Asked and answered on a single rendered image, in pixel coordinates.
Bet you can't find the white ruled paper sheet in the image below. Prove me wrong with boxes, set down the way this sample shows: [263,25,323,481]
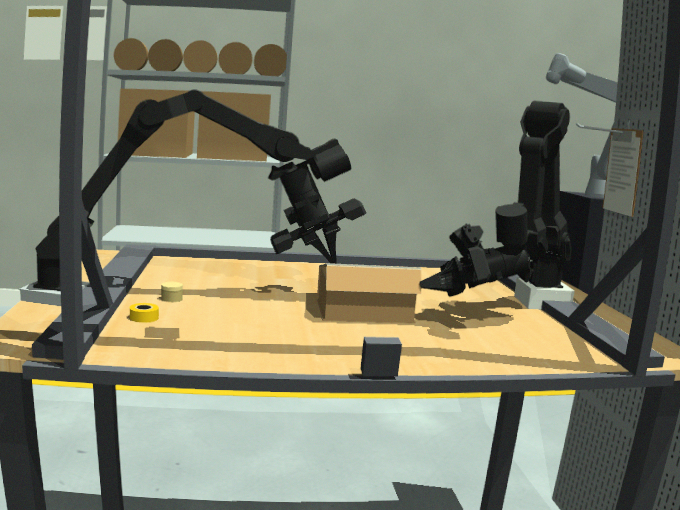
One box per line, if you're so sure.
[603,135,640,216]

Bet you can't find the brown cardboard box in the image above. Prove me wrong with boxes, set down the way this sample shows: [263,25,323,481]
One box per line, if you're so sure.
[317,263,422,323]

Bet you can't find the yellow roll of tape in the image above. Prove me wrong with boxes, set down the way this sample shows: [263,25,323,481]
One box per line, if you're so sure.
[129,303,159,323]

